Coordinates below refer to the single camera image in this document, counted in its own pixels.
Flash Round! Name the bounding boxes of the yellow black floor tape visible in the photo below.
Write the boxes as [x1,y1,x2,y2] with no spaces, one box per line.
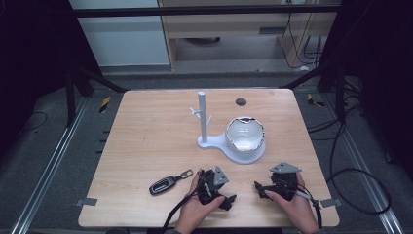
[306,93,326,108]
[98,96,112,114]

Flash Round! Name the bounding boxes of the person's right hand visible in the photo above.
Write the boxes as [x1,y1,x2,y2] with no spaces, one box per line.
[264,172,321,234]

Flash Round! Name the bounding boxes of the black car key fob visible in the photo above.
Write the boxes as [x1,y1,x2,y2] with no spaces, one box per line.
[148,169,194,196]

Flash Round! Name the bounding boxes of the white bowl with silver rim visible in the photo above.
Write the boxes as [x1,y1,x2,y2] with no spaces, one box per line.
[224,116,266,152]

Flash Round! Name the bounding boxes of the left hand-held gripper cable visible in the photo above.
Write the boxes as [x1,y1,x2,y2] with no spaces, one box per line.
[162,169,207,232]

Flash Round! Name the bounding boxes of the person's left hand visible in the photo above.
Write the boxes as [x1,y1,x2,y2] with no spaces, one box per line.
[174,172,226,234]

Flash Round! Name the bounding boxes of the hanging black cables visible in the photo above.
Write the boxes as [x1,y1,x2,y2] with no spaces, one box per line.
[280,11,324,70]

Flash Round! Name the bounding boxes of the aluminium floor rail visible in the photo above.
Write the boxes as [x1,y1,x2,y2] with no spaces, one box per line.
[324,94,405,234]
[9,98,90,234]

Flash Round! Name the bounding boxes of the grey tape strip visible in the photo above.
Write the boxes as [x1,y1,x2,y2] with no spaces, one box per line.
[319,198,344,209]
[75,197,98,208]

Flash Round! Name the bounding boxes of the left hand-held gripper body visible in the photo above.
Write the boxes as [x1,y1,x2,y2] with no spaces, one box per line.
[196,166,230,207]

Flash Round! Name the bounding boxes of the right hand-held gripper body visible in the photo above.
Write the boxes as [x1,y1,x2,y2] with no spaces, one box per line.
[269,161,303,202]

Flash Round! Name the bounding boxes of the right hand-held gripper cable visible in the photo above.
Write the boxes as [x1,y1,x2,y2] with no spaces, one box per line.
[294,182,323,230]

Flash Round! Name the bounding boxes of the black metal frame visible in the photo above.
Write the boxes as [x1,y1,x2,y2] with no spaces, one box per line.
[63,3,347,128]

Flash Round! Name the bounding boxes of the white cabinet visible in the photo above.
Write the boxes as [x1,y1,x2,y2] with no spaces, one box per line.
[68,0,171,68]

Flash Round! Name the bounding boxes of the thin black floor cable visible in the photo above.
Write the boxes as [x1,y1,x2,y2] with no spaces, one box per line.
[19,111,49,133]

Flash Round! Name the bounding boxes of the black floor cable loop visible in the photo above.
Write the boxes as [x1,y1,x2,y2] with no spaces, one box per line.
[325,120,393,216]

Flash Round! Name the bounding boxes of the light wooden desk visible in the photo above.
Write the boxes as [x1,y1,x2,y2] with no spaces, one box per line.
[157,0,343,71]

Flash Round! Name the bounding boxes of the white key stand with tray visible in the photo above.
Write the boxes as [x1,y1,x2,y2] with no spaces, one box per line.
[189,91,267,165]

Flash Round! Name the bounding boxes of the hand-held gripper cable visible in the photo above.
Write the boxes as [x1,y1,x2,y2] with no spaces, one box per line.
[162,169,207,232]
[294,182,323,230]

